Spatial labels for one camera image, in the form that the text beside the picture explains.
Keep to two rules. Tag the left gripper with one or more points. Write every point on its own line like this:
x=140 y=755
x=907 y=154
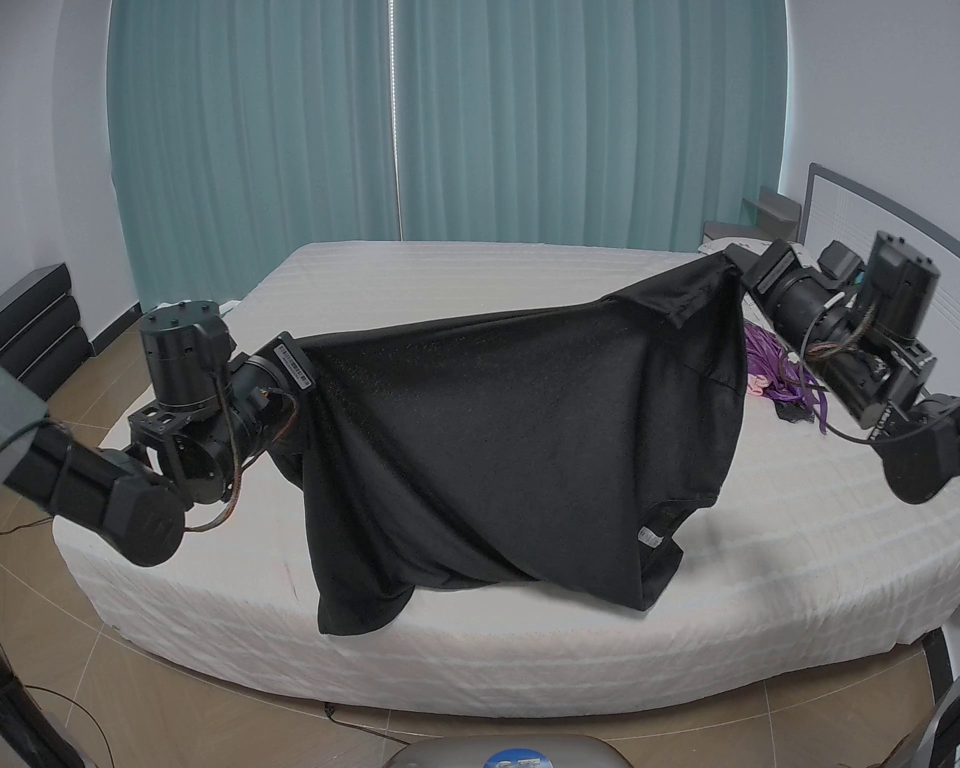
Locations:
x=262 y=382

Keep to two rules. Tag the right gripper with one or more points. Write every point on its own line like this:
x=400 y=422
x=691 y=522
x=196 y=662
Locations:
x=802 y=304

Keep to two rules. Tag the black T-shirt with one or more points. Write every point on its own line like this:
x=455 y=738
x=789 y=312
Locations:
x=487 y=450

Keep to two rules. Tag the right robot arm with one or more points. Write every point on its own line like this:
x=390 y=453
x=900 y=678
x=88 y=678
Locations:
x=900 y=285

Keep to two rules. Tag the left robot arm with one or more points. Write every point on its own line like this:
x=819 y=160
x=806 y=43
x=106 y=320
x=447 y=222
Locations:
x=180 y=352

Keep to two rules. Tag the pile of clothes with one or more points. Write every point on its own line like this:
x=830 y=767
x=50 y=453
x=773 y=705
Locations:
x=772 y=367

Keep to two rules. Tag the bed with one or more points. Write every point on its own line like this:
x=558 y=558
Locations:
x=487 y=277

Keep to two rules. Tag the grey bedside table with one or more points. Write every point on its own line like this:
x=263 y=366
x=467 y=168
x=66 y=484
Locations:
x=772 y=214

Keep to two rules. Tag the black chest of drawers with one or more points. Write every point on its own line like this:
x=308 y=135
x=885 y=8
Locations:
x=37 y=330

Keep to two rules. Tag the blue-green curtain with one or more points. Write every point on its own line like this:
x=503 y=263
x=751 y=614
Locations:
x=585 y=127
x=255 y=150

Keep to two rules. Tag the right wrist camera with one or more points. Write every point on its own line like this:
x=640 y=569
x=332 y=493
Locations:
x=840 y=262

